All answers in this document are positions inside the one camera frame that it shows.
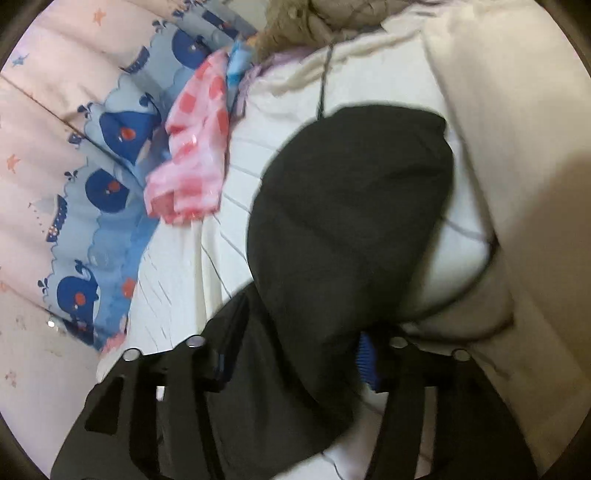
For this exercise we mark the black puffer jacket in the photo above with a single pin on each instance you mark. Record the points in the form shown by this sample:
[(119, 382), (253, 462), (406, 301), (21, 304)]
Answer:
[(343, 217)]

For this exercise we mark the brown fur-trimmed coat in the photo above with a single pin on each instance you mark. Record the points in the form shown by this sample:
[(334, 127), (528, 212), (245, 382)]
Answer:
[(315, 24)]

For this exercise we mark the whale print curtain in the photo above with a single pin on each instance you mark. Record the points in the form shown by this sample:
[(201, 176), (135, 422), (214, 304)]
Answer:
[(86, 87)]

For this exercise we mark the white striped duvet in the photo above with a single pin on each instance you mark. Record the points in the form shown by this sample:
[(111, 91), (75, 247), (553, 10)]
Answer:
[(469, 414)]

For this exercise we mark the pink checkered cloth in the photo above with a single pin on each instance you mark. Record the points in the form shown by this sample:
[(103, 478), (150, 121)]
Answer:
[(188, 186)]

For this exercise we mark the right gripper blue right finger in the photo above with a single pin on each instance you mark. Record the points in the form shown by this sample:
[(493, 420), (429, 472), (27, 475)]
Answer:
[(367, 363)]

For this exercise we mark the cream puffer coat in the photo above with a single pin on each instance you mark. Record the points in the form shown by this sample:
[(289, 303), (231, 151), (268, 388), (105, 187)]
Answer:
[(520, 97)]

